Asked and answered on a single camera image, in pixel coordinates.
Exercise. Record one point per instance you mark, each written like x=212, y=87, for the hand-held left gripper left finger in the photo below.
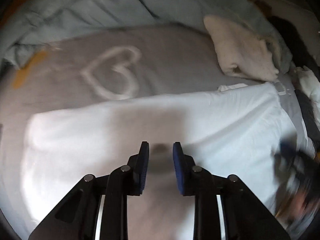
x=143, y=165

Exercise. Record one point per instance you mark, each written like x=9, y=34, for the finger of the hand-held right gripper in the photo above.
x=287, y=148

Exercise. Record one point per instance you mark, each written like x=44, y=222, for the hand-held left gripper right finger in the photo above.
x=178, y=165

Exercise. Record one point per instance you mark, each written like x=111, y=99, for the white t-shirt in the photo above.
x=225, y=120

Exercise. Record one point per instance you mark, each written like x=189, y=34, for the small white cloth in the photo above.
x=308, y=81

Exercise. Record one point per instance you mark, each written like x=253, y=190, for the dark cloth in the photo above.
x=295, y=42

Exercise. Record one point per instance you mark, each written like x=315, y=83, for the cream cloth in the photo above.
x=240, y=50

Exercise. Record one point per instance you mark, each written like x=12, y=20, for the grey printed bed sheet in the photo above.
x=170, y=55

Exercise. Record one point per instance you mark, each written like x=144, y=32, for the grey-green blanket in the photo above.
x=100, y=2

